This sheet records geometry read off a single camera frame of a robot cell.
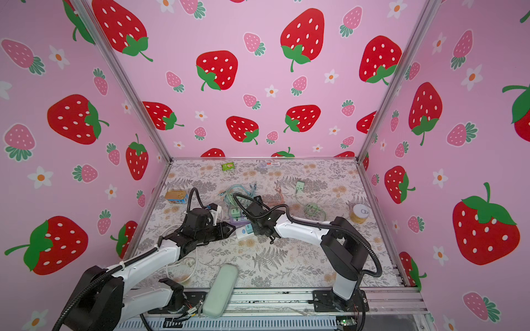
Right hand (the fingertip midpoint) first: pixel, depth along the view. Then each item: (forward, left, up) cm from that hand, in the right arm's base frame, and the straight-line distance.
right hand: (259, 223), depth 89 cm
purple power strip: (+2, +10, -3) cm, 10 cm away
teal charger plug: (-3, +4, +1) cm, 5 cm away
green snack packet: (+35, +24, -3) cm, 43 cm away
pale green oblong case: (-28, +10, -2) cm, 30 cm away
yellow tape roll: (+11, -45, -2) cm, 46 cm away
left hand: (-5, +10, +2) cm, 11 cm away
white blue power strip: (-4, +7, -3) cm, 9 cm away
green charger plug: (+3, +11, +2) cm, 11 cm away
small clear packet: (+41, +1, -4) cm, 41 cm away
